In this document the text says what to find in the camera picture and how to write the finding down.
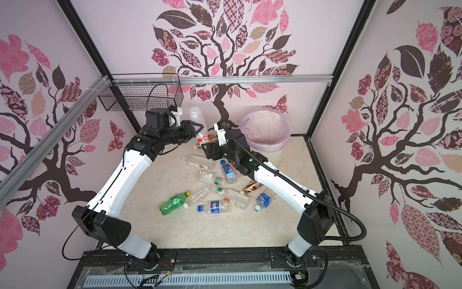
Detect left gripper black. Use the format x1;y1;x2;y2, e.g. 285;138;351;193
160;118;203;145

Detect clear rectangular bottle green label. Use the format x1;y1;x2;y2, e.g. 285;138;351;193
181;155;215;171

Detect clear bottle with red cap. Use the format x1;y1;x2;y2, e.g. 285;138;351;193
189;107;209;139

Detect small clear bottle green cap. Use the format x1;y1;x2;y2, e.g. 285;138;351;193
197;171;226;187

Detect clear bottle white cap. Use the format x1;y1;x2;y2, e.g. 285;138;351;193
183;187;211;209

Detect green plastic bottle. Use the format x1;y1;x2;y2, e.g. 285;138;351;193
159;191;191;216

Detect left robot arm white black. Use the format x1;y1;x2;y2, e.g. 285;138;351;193
72;107;204;269

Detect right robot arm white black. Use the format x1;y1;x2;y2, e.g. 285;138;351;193
203;140;335;266

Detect white bin with purple liner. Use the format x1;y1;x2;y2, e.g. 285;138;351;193
239;107;292;153

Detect clear bottle blue label cap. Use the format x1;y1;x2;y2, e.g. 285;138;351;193
220;160;237;184

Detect pepsi bottle blue cap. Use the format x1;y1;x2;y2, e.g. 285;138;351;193
197;200;230;214

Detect brown gold coffee bottle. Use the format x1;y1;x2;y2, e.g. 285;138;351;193
241;181;263;196

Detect blue label white cap bottle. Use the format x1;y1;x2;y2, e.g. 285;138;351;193
254;193;271;212

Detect brown bottle near back wall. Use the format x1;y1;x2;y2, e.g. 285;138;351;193
193;135;218;150

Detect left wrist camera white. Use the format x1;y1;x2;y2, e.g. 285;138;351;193
168;105;182;127

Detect aluminium rail back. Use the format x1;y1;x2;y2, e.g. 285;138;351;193
112;74;333;85

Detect aluminium rail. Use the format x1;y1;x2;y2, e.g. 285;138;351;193
112;74;333;85
1;75;110;208

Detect black wire basket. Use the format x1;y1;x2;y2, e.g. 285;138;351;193
99;72;184;112

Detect white slotted cable duct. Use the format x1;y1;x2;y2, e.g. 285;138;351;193
82;272;291;289

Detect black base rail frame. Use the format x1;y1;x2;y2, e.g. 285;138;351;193
69;245;379;289

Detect black corrugated cable hose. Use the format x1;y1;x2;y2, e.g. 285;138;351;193
221;121;368;242

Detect aluminium rail left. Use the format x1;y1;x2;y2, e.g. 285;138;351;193
1;75;110;208

